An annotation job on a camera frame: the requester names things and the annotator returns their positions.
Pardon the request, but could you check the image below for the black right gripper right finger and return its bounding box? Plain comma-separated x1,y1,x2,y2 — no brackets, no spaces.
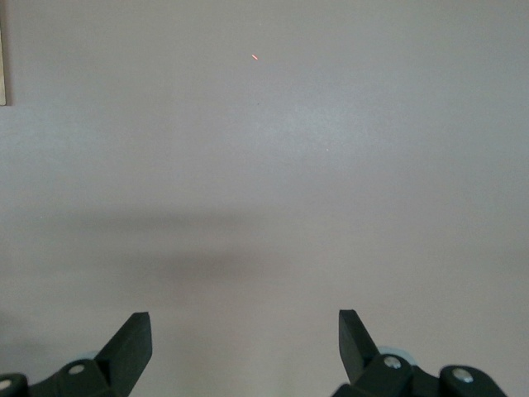
332,309,508,397

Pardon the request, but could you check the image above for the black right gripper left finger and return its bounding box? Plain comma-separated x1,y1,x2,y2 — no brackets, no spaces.
0,312,153,397

